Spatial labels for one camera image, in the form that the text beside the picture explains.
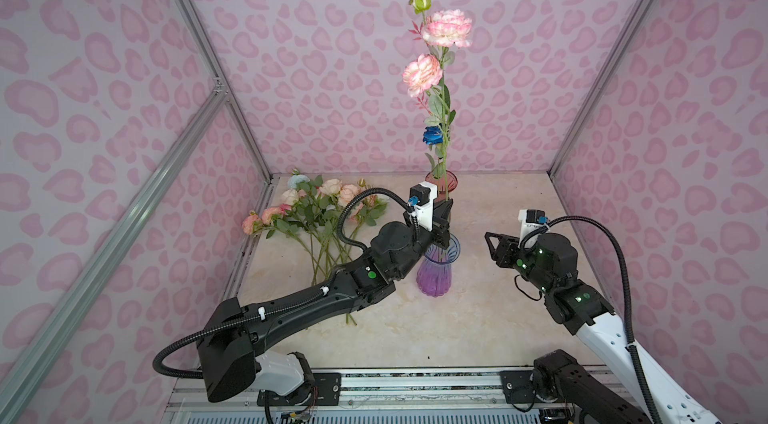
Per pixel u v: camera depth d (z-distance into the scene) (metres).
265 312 0.42
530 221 0.65
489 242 0.73
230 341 0.40
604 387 0.57
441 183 0.95
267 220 1.03
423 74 0.45
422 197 0.53
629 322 0.49
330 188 1.03
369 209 1.06
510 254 0.65
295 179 1.10
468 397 0.72
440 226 0.57
